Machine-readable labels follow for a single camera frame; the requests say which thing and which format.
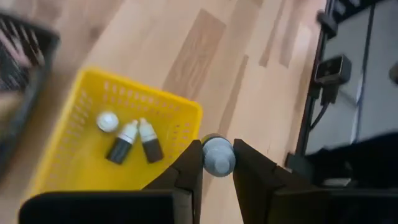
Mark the black webcam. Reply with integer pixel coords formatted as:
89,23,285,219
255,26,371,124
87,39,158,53
313,54,353,105

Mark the black plastic basket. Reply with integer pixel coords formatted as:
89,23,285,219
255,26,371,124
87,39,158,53
0,11,62,178

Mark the green dropper bottle white cap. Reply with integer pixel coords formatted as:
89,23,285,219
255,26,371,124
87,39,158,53
201,133,237,178

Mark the thin blue floor cable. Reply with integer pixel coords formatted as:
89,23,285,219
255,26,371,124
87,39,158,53
354,2,376,142

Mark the yellow plastic basket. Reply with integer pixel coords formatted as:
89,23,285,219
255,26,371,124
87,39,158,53
29,66,205,200

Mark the black webcam cable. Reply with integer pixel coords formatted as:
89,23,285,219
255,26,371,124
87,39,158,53
309,93,332,131

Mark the red dropper bottle white cap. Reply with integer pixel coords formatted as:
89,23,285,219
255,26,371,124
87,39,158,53
95,111,120,134

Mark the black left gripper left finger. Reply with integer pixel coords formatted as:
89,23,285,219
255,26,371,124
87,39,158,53
142,139,205,224

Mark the dropper bottle red label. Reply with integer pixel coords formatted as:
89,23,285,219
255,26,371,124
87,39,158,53
137,117,165,164

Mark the black dropper bottle white cap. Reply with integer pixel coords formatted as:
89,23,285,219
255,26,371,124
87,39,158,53
105,119,139,166

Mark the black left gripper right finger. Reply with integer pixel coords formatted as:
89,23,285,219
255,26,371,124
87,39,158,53
233,139,312,224

